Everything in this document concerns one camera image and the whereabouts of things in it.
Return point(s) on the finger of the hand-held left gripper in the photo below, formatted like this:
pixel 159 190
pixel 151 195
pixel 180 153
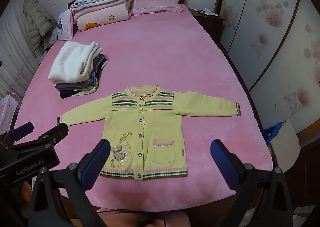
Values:
pixel 58 132
pixel 23 129

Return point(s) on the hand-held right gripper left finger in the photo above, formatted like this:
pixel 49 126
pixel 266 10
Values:
pixel 96 159

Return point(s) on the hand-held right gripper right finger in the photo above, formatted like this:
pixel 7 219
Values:
pixel 222 162

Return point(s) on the yellow striped knit cardigan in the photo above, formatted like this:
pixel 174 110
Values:
pixel 147 132

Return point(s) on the person's left hand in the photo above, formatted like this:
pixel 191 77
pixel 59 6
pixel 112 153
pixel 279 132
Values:
pixel 26 192

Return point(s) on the folded dark purple garment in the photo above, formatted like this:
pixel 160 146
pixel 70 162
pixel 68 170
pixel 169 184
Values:
pixel 67 94

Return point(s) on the blue plastic object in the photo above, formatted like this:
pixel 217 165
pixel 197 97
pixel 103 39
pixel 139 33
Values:
pixel 273 130

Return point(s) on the white pleated curtain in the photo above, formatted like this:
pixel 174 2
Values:
pixel 15 62

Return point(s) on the folded white fleece garment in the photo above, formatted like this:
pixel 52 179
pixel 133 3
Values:
pixel 72 63

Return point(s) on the person's pink clothing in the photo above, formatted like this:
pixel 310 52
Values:
pixel 145 220

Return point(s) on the beige puffer jacket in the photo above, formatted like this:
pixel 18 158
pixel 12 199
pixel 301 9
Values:
pixel 38 23

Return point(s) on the bed with pink sheet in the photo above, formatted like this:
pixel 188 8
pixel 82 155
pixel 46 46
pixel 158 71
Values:
pixel 165 59

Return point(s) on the floral sliding wardrobe door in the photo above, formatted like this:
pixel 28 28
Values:
pixel 252 22
pixel 297 62

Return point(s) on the stack of folded quilts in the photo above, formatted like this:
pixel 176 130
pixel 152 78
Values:
pixel 100 4

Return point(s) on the dark wooden nightstand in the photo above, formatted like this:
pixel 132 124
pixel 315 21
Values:
pixel 210 25

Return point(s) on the white papers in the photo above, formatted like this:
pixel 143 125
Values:
pixel 208 11

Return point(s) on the pink pillow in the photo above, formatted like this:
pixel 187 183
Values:
pixel 156 4

